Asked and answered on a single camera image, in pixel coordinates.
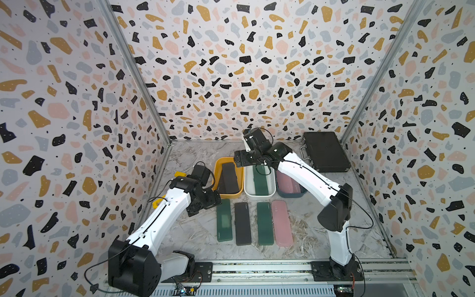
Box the dark teal storage box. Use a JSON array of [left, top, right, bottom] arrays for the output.
[[275, 171, 307, 199]]

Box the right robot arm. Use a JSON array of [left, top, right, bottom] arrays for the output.
[[234, 128, 357, 279]]

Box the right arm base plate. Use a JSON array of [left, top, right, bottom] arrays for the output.
[[310, 260, 364, 282]]

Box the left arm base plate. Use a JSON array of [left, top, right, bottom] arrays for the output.
[[159, 261, 213, 283]]

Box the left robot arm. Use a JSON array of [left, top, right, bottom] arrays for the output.
[[108, 163, 221, 297]]

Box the light green pencil case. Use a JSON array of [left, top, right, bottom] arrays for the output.
[[216, 199, 233, 242]]

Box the yellow storage box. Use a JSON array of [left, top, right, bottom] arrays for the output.
[[213, 157, 244, 199]]

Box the aluminium rail frame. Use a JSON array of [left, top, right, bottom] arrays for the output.
[[152, 259, 424, 297]]

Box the dark grey pencil case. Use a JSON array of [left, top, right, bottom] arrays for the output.
[[218, 162, 240, 194], [235, 202, 252, 246]]

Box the pink pencil case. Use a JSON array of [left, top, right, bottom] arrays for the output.
[[276, 171, 301, 194], [271, 200, 294, 248]]

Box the black briefcase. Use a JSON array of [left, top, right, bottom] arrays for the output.
[[303, 132, 351, 173]]

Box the white storage box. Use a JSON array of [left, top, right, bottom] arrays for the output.
[[244, 165, 277, 200]]

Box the yellow triangular block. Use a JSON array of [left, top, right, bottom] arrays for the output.
[[152, 196, 165, 209]]

